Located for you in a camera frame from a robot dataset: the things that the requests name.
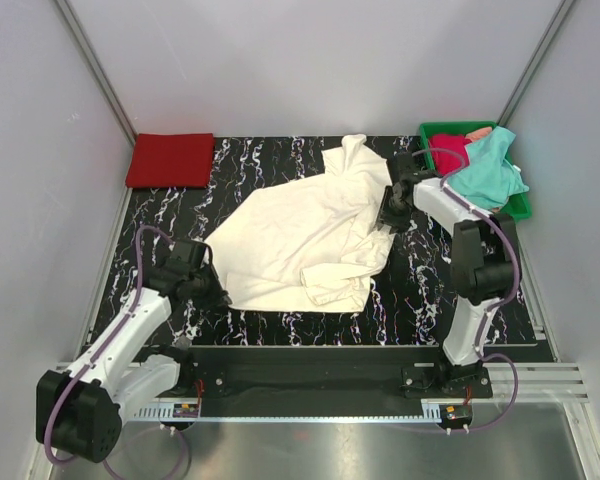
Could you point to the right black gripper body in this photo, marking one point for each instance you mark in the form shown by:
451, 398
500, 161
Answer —
394, 214

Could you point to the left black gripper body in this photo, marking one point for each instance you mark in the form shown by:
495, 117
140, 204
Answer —
207, 292

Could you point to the cream white t shirt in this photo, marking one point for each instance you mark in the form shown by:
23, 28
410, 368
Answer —
309, 245

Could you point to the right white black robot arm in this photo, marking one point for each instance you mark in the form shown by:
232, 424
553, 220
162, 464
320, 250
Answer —
485, 273

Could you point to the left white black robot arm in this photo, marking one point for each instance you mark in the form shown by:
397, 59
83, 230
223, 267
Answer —
82, 410

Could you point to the magenta t shirt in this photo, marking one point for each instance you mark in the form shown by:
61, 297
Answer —
449, 152

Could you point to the teal t shirt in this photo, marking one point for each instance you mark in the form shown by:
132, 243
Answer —
490, 179

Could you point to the salmon pink t shirt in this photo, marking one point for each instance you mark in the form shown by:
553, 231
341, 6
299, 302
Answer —
478, 134

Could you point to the green plastic bin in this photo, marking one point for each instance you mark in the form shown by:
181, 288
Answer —
518, 206

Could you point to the folded red t shirt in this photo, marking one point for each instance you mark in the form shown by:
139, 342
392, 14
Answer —
171, 161

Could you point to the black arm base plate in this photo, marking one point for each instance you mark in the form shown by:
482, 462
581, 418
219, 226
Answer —
400, 355

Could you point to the grey slotted cable duct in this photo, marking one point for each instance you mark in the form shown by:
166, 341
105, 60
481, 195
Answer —
404, 412

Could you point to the aluminium rail frame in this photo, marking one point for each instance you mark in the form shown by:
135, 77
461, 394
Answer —
540, 382

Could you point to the right aluminium corner post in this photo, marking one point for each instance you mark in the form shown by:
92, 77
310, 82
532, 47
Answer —
564, 10

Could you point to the aluminium corner post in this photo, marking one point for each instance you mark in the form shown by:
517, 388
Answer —
564, 10
86, 50

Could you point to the left aluminium corner post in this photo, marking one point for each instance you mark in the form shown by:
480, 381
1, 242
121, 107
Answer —
86, 50

